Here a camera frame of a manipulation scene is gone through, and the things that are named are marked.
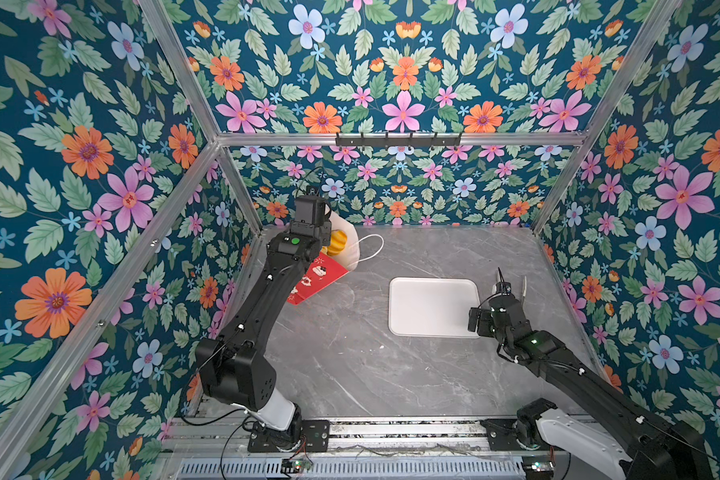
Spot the yellow striped croissant bread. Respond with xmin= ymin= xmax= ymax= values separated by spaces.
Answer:
xmin=326 ymin=230 xmax=348 ymax=257

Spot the red white paper bag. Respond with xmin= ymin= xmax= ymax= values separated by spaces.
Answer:
xmin=287 ymin=213 xmax=385 ymax=305

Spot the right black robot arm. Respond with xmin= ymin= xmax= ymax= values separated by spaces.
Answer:
xmin=469 ymin=278 xmax=713 ymax=479

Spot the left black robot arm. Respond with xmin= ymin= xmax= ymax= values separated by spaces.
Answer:
xmin=196 ymin=195 xmax=331 ymax=449

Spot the white rectangular tray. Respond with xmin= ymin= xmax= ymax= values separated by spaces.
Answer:
xmin=388 ymin=277 xmax=479 ymax=338

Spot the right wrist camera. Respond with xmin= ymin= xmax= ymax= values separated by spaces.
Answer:
xmin=467 ymin=307 xmax=495 ymax=338

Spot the black hook rail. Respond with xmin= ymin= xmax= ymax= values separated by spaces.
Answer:
xmin=334 ymin=132 xmax=462 ymax=149

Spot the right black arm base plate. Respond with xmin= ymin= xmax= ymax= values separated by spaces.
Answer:
xmin=479 ymin=418 xmax=550 ymax=451

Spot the aluminium front rail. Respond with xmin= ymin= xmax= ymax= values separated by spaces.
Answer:
xmin=155 ymin=415 xmax=577 ymax=463

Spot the white slotted cable duct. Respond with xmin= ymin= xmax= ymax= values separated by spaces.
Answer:
xmin=174 ymin=457 xmax=526 ymax=479

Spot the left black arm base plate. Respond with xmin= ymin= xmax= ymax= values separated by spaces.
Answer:
xmin=247 ymin=420 xmax=331 ymax=454

